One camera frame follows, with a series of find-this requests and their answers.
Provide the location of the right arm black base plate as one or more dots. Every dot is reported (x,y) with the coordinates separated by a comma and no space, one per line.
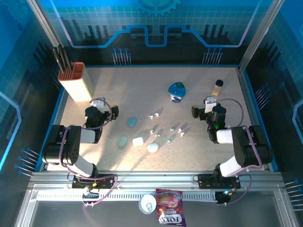
(206,182)

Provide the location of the blue earbud charging case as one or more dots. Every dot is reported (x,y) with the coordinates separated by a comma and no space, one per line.
(132,122)

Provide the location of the purple candy bag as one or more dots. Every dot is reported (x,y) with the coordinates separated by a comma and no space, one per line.
(169,208)

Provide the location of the blue lidded plastic cup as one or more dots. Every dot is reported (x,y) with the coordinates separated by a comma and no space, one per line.
(177,91)

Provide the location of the teal soap piece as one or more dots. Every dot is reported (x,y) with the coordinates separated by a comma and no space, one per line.
(122,141)

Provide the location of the aluminium mounting rail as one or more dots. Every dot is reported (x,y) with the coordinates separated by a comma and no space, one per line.
(154,179)

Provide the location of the aluminium frame post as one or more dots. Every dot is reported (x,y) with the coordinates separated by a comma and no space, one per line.
(259,35)
(43,21)

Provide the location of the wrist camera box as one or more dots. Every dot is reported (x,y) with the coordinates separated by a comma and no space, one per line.
(209,104)
(99,104)

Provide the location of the cream knife block orange top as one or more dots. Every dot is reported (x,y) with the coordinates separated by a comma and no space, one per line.
(78,87)

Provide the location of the white square earbud charging case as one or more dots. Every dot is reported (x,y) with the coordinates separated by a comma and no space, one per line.
(138,141)

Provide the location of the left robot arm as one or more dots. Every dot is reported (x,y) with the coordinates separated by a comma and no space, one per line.
(61,146)

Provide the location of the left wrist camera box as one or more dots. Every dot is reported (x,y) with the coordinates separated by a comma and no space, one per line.
(99,104)

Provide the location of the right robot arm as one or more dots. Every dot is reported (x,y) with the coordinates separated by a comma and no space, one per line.
(251,146)

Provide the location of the white pull-tab can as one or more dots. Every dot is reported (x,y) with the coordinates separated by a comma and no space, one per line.
(147,203)

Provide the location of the small bottle black cap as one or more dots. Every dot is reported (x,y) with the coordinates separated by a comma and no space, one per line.
(216,89)

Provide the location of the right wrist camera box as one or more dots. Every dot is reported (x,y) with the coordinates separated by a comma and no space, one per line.
(209,104)

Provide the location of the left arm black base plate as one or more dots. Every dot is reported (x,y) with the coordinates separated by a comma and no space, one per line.
(106,182)

